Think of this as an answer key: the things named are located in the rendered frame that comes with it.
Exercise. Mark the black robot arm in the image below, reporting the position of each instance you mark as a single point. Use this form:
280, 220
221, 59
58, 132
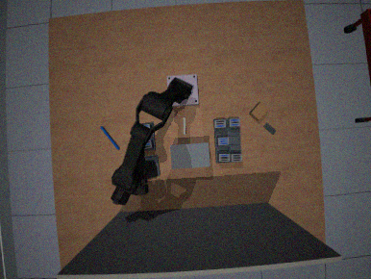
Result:
158, 105

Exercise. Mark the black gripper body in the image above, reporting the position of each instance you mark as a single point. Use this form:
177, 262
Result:
141, 188

